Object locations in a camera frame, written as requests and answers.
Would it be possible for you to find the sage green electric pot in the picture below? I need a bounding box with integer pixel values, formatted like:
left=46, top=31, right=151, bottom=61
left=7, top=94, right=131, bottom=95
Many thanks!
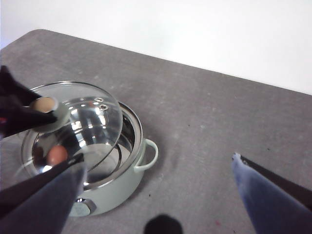
left=20, top=101, right=159, bottom=217

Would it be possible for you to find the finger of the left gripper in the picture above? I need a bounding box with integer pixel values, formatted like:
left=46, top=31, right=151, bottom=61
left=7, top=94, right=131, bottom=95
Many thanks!
left=0, top=65, right=41, bottom=107
left=0, top=106, right=59, bottom=140

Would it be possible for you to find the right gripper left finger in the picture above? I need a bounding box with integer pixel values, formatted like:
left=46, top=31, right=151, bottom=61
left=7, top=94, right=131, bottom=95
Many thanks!
left=0, top=154, right=88, bottom=234

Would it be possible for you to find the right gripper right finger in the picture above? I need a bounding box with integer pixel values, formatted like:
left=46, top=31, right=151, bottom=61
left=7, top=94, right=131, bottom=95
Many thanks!
left=232, top=152, right=312, bottom=234

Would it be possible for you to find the glass lid with green knob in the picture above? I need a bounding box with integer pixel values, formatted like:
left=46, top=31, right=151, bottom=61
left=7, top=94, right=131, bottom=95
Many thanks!
left=13, top=80, right=122, bottom=193

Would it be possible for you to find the brown egg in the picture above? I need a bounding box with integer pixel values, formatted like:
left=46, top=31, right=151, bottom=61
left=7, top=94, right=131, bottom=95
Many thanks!
left=46, top=145, right=69, bottom=165

